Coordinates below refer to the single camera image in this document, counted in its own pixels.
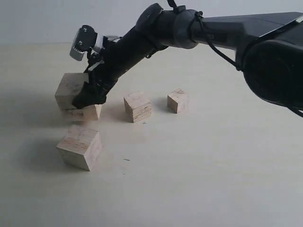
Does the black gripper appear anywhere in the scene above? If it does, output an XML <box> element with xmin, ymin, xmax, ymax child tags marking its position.
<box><xmin>72</xmin><ymin>30</ymin><xmax>156</xmax><ymax>109</ymax></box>

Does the second largest wooden block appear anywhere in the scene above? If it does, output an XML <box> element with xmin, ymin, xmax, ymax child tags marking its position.
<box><xmin>56</xmin><ymin>125</ymin><xmax>102</xmax><ymax>171</ymax></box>

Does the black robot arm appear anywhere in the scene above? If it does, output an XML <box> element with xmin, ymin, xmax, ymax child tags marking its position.
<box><xmin>70</xmin><ymin>0</ymin><xmax>303</xmax><ymax>115</ymax></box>

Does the smallest wooden cube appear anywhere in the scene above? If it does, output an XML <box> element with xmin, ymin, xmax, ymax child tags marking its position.
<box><xmin>167</xmin><ymin>88</ymin><xmax>189</xmax><ymax>114</ymax></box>

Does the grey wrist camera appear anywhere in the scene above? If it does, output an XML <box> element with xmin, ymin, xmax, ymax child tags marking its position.
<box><xmin>70</xmin><ymin>25</ymin><xmax>104</xmax><ymax>61</ymax></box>

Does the medium small wooden cube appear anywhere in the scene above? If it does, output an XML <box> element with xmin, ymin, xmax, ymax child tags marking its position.
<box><xmin>124</xmin><ymin>91</ymin><xmax>152</xmax><ymax>123</ymax></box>

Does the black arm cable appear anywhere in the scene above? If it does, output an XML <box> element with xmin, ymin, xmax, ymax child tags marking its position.
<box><xmin>167</xmin><ymin>0</ymin><xmax>303</xmax><ymax>118</ymax></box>

